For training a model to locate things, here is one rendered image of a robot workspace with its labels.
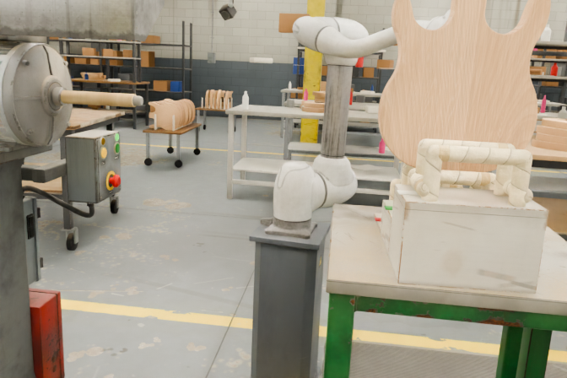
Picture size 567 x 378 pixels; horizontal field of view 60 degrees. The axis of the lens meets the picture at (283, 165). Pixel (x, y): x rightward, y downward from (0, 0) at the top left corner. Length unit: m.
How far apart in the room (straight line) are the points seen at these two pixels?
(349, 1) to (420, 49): 11.10
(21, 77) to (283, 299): 1.24
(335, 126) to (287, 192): 0.34
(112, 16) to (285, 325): 1.37
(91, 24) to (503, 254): 0.94
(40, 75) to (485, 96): 1.03
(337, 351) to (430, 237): 0.31
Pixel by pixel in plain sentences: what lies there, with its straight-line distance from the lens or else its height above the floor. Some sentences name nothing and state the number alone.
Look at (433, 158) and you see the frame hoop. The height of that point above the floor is 1.19.
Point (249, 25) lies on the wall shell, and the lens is 12.40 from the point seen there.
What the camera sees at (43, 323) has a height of 0.56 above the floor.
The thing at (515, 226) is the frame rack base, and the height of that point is 1.07.
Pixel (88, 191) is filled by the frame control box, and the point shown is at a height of 0.96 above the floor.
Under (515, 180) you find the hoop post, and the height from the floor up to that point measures 1.15.
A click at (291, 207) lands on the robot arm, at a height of 0.81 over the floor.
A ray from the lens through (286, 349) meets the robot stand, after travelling 2.09.
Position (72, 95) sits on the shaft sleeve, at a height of 1.25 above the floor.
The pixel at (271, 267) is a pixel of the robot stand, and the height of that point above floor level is 0.58.
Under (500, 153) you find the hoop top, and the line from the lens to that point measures 1.02.
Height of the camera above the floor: 1.35
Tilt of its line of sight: 12 degrees down
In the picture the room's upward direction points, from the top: 3 degrees clockwise
